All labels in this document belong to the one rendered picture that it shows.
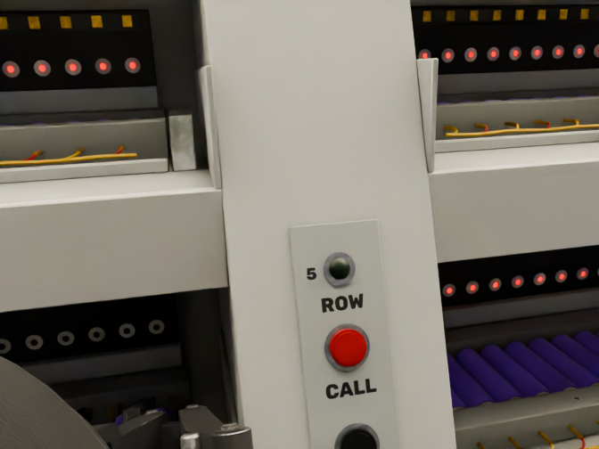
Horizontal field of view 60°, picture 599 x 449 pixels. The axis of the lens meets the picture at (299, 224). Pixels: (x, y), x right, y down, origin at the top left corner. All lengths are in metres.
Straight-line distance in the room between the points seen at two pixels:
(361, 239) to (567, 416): 0.20
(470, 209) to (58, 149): 0.21
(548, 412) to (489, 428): 0.04
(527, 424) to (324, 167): 0.21
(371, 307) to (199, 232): 0.08
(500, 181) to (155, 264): 0.16
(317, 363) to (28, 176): 0.16
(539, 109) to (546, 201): 0.10
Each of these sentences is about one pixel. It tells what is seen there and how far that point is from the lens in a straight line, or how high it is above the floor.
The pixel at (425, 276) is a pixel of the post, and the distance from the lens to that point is 0.24.
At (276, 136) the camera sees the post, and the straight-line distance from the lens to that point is 0.23.
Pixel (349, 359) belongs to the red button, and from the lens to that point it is 0.23.
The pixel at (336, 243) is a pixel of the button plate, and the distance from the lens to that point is 0.23.
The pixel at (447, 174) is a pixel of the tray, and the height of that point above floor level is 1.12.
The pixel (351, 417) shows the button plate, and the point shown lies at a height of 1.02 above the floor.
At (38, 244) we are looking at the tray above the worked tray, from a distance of 0.24.
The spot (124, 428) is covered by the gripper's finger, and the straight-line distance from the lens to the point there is 0.21.
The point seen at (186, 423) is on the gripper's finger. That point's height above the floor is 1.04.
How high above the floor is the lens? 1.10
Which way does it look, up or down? 1 degrees up
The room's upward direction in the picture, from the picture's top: 6 degrees counter-clockwise
